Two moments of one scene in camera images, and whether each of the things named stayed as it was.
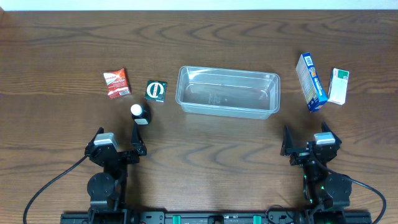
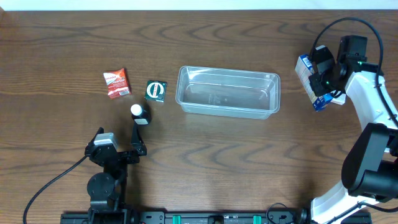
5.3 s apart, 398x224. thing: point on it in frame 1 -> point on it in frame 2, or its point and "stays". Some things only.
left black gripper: [121, 155] stays
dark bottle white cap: [141, 112] stays
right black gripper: [305, 155] -> [319, 84]
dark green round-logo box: [155, 91] stays
